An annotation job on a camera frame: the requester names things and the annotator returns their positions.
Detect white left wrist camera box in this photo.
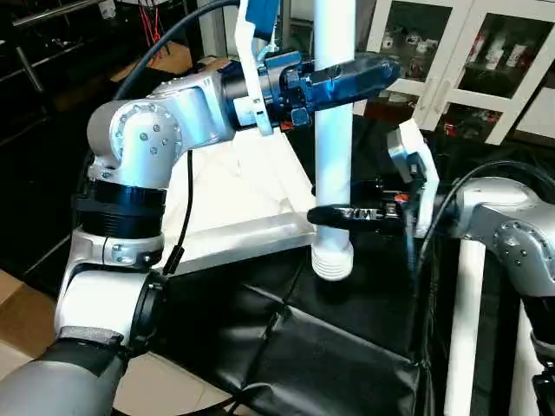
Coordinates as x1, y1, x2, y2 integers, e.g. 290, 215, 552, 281
232, 0, 284, 137

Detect white plastic table top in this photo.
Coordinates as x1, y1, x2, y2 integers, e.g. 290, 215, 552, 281
159, 128, 318, 280

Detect brown cardboard box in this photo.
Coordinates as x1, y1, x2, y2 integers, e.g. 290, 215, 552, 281
186, 52, 228, 77

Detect brown flat cardboard sheet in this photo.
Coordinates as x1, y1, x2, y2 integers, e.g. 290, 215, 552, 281
0, 269, 58, 358

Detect white plastic table leg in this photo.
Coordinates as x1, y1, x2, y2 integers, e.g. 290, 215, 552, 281
509, 299, 540, 416
443, 237, 487, 416
310, 0, 358, 282

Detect red cable bundle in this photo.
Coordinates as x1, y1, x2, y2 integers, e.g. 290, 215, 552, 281
139, 0, 167, 44

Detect black work mat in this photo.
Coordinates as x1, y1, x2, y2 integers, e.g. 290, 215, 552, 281
0, 56, 555, 416

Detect white glass door cabinet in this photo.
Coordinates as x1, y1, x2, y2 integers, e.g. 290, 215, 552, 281
362, 0, 555, 146

